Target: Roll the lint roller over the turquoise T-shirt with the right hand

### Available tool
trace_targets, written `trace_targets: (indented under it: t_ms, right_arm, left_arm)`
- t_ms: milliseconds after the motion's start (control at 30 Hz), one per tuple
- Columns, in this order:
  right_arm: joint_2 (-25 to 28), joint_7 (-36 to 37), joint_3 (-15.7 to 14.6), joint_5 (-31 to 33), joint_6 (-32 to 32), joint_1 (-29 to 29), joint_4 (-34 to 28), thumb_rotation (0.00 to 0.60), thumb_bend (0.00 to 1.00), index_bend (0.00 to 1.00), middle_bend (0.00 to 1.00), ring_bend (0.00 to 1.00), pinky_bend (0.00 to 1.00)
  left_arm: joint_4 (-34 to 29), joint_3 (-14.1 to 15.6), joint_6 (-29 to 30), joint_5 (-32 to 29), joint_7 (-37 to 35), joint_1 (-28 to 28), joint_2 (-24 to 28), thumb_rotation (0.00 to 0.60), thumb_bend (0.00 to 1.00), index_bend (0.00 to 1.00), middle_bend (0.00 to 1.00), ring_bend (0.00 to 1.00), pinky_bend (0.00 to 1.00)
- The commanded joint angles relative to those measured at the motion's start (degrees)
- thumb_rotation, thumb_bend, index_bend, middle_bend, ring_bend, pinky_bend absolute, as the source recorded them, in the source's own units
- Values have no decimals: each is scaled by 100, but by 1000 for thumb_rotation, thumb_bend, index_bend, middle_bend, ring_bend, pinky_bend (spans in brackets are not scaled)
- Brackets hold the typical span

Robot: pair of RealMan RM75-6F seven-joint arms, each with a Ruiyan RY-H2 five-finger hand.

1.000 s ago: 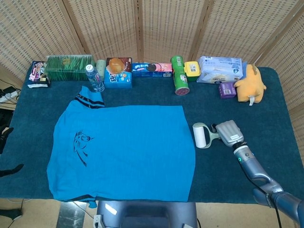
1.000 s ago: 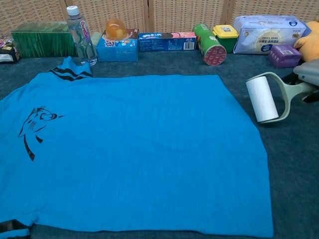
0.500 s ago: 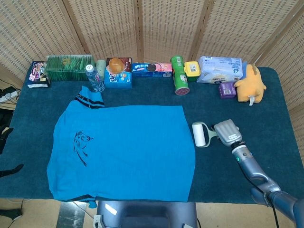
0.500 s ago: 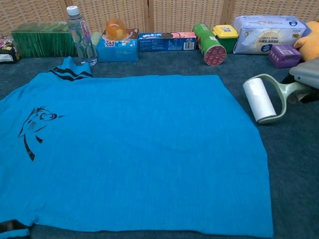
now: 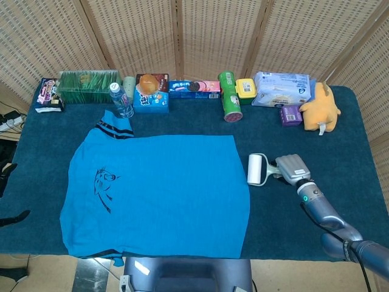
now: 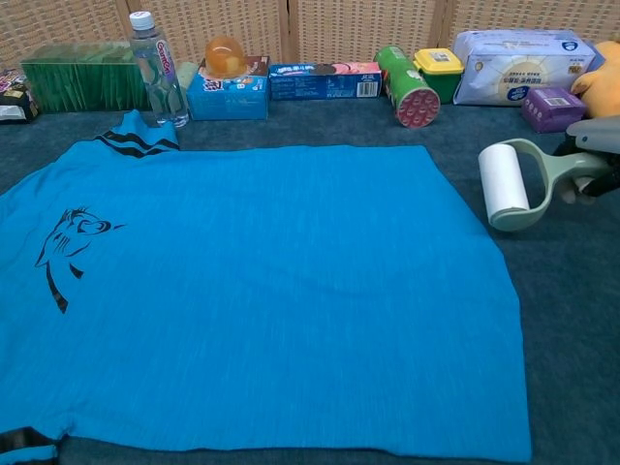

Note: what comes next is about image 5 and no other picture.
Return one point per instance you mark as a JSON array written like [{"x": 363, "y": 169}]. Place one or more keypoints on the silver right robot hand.
[{"x": 291, "y": 168}]

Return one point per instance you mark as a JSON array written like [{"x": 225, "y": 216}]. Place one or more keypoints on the pale green lint roller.
[{"x": 255, "y": 170}]

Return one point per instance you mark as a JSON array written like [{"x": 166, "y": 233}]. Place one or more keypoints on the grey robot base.
[{"x": 188, "y": 275}]

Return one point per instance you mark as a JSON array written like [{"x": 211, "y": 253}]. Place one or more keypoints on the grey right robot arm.
[{"x": 325, "y": 210}]

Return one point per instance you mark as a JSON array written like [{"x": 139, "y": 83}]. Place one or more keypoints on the small purple box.
[{"x": 290, "y": 116}]

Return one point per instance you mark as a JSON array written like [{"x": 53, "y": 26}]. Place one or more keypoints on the dark blue table cover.
[{"x": 304, "y": 231}]

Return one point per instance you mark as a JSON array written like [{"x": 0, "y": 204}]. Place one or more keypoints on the yellow plush toy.
[{"x": 320, "y": 109}]

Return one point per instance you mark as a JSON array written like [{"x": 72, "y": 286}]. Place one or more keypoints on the white tissue pack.
[{"x": 279, "y": 89}]

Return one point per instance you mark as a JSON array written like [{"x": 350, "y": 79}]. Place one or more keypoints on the green container with yellow lid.
[{"x": 246, "y": 91}]

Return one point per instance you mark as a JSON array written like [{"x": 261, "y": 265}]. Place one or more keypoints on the green chip can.
[{"x": 230, "y": 97}]

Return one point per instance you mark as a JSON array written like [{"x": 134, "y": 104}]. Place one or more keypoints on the blue pink cookie box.
[{"x": 194, "y": 89}]

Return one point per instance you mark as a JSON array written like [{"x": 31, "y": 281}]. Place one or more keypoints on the blue t-shirt with cat print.
[{"x": 158, "y": 194}]

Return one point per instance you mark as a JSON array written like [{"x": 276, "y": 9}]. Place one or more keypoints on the blue snack box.
[{"x": 152, "y": 105}]

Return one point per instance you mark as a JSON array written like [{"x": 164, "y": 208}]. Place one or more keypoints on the wicker folding screen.
[{"x": 212, "y": 36}]

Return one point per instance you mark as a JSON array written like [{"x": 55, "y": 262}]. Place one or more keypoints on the orange jelly cup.
[{"x": 148, "y": 84}]

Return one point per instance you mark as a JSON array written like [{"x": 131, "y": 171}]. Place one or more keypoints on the pale green cup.
[{"x": 129, "y": 86}]

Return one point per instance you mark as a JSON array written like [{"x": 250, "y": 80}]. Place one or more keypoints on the clear plastic water bottle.
[{"x": 121, "y": 102}]

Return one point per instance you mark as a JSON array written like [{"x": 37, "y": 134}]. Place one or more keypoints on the green grass-print box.
[{"x": 85, "y": 88}]

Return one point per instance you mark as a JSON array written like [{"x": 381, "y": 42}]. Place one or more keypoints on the dark purple snack packet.
[{"x": 48, "y": 95}]

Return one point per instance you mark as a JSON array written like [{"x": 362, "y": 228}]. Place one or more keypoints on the white power strip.
[{"x": 9, "y": 124}]

